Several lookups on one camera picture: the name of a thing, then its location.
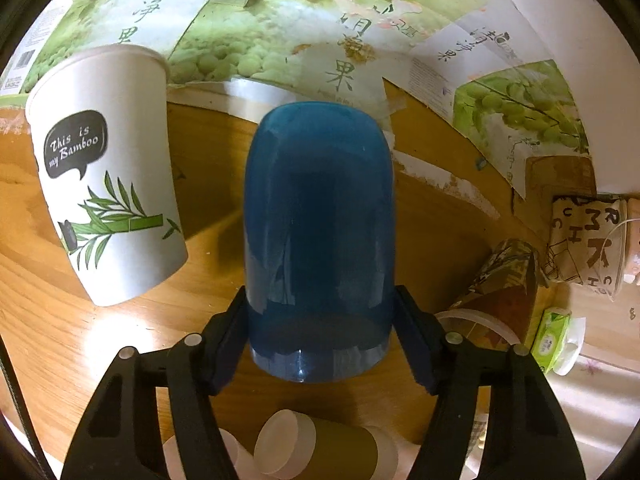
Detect blue translucent plastic cup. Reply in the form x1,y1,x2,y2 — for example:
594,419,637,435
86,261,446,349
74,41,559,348
243,102,395,382

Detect brown clear-rim plastic cup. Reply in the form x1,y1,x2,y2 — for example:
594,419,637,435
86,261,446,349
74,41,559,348
436,238,544,350

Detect white bamboo print paper cup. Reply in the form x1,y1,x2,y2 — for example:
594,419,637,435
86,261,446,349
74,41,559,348
25,44,188,307

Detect green tissue pack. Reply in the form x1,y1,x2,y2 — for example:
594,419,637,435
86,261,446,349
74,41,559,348
530,307,572,374

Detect letter print fabric bag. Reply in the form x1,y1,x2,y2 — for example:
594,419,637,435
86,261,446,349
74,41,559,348
544,196,639,298

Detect green grape printed cardboard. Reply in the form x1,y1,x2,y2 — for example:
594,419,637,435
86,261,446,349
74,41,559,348
1,0,589,193

